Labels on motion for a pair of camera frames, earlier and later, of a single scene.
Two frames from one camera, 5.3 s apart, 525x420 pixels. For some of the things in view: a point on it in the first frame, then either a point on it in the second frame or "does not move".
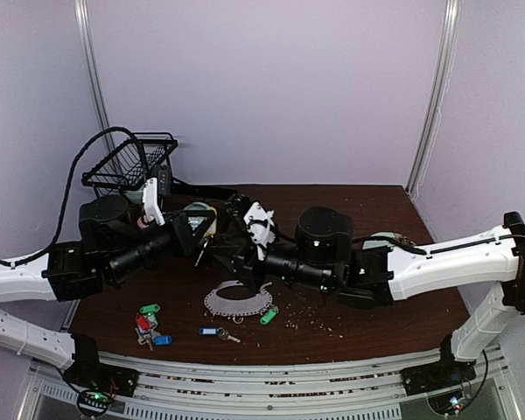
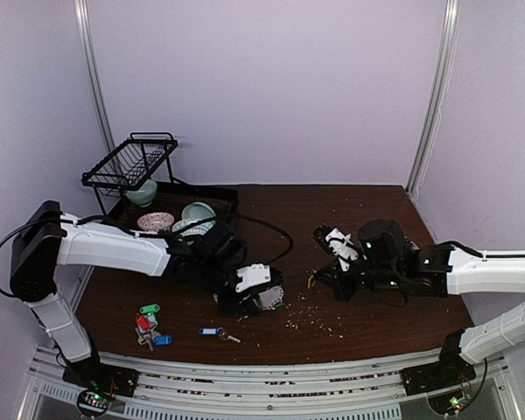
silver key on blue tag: [225, 335] does not move
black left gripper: [186, 238] -> [238, 304]
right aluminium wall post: [440, 87] does not move
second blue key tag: [163, 340] does not move
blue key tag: [209, 331] does not move
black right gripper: [248, 266] -> [339, 280]
